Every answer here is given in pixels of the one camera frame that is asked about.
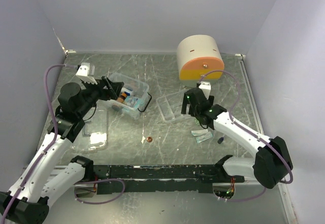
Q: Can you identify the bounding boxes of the white gauze pad on lid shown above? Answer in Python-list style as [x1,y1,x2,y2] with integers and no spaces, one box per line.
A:
[89,132,107,145]

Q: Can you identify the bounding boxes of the clear teal packet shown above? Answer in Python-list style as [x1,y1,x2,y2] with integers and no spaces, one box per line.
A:
[196,132,213,144]

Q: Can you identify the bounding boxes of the clear plastic storage box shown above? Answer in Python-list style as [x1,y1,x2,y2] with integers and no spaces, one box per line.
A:
[103,72,152,119]

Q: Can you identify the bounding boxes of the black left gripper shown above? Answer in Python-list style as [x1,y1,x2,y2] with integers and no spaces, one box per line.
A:
[77,75,124,117]

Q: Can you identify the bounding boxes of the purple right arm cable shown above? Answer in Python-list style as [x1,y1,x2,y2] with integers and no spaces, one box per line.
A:
[200,70,295,184]

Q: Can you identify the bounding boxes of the aluminium frame rail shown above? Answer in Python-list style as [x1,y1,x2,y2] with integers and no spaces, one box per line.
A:
[236,53,270,153]

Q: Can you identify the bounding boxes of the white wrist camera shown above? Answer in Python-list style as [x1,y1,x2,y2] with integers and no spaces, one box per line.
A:
[76,62,97,84]
[199,81,211,99]

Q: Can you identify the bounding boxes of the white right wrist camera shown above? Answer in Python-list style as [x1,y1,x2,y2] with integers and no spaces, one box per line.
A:
[199,81,211,99]

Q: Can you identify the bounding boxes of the round drawer cabinet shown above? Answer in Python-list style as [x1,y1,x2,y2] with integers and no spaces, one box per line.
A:
[176,35,224,87]

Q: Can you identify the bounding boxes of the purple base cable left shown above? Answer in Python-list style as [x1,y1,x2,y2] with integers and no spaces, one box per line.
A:
[74,178,125,205]

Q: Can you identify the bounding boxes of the small dark blue cap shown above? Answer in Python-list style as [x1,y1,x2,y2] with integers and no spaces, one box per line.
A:
[217,137,224,144]

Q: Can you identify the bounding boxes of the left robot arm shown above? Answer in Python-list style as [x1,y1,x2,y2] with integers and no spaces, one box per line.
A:
[1,77,124,223]

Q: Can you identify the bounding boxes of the white blue ointment tube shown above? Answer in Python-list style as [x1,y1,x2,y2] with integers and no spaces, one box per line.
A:
[121,87,135,97]

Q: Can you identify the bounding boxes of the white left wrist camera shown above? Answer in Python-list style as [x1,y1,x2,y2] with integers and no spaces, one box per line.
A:
[76,62,97,84]

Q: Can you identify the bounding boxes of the amber bottle orange label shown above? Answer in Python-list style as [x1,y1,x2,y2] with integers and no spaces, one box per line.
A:
[112,92,127,111]

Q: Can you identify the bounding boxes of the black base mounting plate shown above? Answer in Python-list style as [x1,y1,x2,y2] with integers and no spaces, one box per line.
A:
[78,164,245,195]

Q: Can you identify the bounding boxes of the teal bandage packet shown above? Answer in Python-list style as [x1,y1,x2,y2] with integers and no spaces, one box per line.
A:
[125,98,140,113]

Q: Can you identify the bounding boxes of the clear plastic box lid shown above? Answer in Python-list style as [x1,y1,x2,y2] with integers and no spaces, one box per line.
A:
[71,105,108,153]

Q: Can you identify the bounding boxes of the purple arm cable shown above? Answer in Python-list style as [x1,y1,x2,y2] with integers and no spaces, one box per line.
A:
[0,63,79,217]
[200,70,295,184]

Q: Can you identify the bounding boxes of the clear compartment tray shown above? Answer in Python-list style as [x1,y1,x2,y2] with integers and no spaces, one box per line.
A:
[156,89,192,123]

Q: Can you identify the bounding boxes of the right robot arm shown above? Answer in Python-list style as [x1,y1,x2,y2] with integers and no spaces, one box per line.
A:
[181,87,293,189]

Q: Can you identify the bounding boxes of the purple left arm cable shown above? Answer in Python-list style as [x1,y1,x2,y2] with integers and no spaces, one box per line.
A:
[0,63,79,217]

